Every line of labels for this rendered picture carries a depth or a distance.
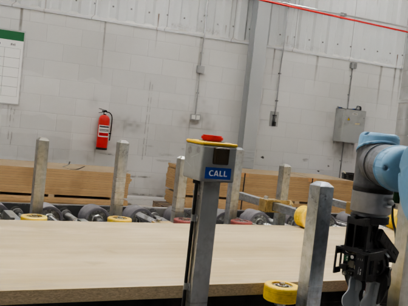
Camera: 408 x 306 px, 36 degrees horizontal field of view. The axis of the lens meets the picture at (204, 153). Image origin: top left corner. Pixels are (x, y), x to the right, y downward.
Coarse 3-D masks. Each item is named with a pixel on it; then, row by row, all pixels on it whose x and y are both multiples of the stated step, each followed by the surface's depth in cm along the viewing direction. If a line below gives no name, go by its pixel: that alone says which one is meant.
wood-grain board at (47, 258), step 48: (0, 240) 159; (48, 240) 165; (96, 240) 171; (144, 240) 178; (240, 240) 194; (288, 240) 203; (336, 240) 213; (0, 288) 119; (48, 288) 122; (96, 288) 126; (144, 288) 131; (240, 288) 142; (336, 288) 155
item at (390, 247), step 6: (378, 234) 118; (384, 234) 119; (378, 240) 117; (384, 240) 119; (390, 240) 121; (384, 246) 119; (390, 246) 121; (390, 252) 122; (396, 252) 124; (390, 258) 123; (396, 258) 124
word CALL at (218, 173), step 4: (208, 168) 110; (212, 168) 110; (216, 168) 111; (220, 168) 111; (224, 168) 111; (208, 172) 110; (212, 172) 110; (216, 172) 111; (220, 172) 111; (224, 172) 111; (228, 172) 112; (208, 176) 110; (212, 176) 110; (216, 176) 111; (220, 176) 111; (224, 176) 112; (228, 176) 112
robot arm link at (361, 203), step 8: (352, 192) 118; (360, 192) 116; (368, 192) 122; (352, 200) 117; (360, 200) 115; (368, 200) 115; (376, 200) 114; (384, 200) 115; (392, 200) 115; (352, 208) 117; (360, 208) 115; (368, 208) 115; (376, 208) 114; (384, 208) 115; (368, 216) 115; (376, 216) 115; (384, 216) 116
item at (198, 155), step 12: (192, 144) 113; (204, 144) 109; (216, 144) 110; (228, 144) 111; (192, 156) 112; (204, 156) 109; (192, 168) 112; (204, 168) 110; (228, 168) 112; (204, 180) 110; (216, 180) 111; (228, 180) 112
